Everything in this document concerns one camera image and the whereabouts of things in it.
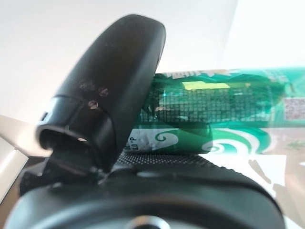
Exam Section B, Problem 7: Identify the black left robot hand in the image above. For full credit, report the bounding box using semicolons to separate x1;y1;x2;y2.
4;14;286;229

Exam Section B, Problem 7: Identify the green drink can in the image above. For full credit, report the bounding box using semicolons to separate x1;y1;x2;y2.
123;68;305;156

